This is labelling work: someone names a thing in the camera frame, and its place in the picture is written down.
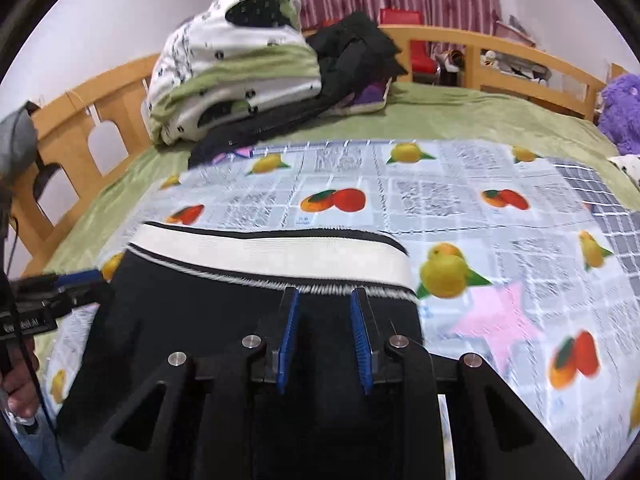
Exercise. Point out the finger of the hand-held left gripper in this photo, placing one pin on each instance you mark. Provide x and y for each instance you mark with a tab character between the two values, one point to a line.
80	276
85	297

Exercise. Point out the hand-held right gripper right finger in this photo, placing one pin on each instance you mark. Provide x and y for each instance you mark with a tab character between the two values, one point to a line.
361	340

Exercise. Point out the grey checked cloth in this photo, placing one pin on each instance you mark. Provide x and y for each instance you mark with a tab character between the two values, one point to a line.
610	225

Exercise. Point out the purple cloth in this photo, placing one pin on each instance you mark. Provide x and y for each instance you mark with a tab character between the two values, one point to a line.
370	95

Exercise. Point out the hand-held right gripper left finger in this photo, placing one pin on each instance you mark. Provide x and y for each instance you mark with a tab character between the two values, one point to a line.
289	330

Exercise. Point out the white floral folded quilt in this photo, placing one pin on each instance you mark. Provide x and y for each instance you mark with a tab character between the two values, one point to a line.
225	60

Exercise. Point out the person's left hand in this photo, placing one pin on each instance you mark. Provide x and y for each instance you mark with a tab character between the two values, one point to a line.
22	395

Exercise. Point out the white floral pillow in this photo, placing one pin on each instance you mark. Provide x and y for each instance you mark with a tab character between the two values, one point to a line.
630	167

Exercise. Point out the black pants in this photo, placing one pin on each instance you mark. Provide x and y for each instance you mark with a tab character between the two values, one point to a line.
200	310

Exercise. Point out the black jacket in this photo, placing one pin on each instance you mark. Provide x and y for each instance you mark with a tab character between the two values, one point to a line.
350	45

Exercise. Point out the person's blue jeans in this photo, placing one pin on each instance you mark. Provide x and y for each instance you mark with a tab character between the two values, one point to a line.
35	452

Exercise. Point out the purple plush toy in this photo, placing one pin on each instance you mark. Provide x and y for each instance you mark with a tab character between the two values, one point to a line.
622	110

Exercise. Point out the fruit-printed plastic sheet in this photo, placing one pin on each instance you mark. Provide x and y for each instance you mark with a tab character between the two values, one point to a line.
450	200

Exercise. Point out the red chair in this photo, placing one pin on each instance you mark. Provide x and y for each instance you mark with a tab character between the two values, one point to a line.
422	55

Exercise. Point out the wooden bed frame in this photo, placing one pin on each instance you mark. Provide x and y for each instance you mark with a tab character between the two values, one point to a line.
60	125

